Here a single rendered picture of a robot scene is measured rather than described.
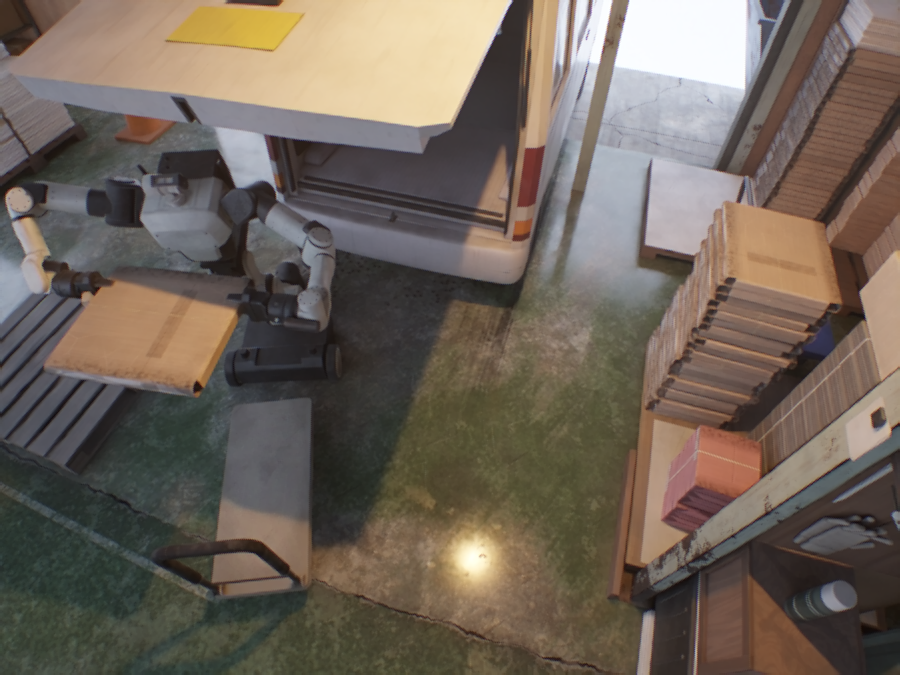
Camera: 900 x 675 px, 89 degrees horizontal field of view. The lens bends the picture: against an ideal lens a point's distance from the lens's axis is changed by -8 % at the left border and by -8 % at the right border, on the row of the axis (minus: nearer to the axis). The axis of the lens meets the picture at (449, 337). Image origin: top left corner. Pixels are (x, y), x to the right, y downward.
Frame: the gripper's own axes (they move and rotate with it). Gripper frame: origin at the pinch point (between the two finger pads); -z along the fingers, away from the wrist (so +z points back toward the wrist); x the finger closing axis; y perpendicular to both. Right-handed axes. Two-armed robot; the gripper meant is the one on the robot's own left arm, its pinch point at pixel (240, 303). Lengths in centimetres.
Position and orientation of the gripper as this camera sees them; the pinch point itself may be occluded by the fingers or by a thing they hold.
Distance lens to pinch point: 157.5
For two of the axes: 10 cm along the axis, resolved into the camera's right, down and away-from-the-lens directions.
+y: 1.5, -7.8, 6.0
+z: 9.9, 1.2, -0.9
